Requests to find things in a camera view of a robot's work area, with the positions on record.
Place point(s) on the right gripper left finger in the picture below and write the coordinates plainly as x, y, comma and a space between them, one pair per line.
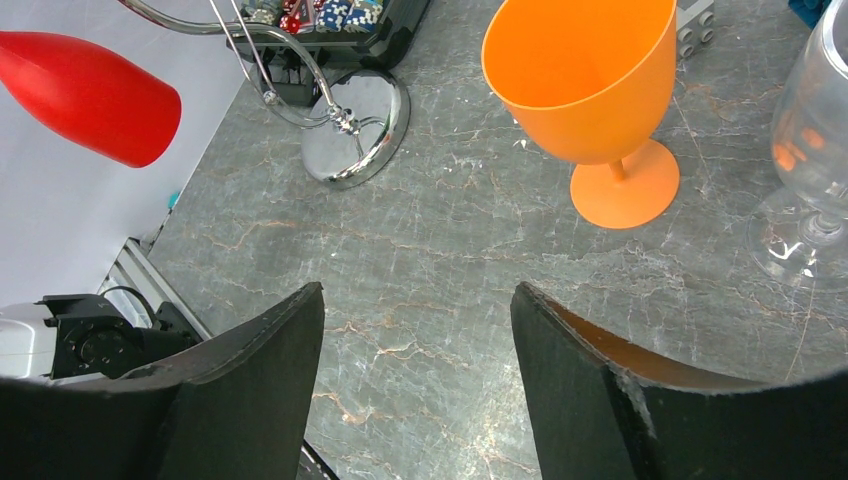
232, 407

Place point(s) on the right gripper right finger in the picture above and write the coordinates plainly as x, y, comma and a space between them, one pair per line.
602, 407

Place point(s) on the orange plastic wine glass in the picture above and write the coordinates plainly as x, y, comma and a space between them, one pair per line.
589, 82

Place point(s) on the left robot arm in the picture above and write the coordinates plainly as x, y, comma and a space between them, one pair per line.
79, 335

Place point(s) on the chrome wine glass rack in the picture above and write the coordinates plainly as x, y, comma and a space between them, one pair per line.
357, 124

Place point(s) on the red plastic wine glass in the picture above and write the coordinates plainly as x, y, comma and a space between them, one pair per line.
91, 95

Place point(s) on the blue toy brick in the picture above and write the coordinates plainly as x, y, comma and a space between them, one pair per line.
809, 11

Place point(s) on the aluminium cable duct rail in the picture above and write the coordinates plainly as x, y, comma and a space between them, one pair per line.
135, 286

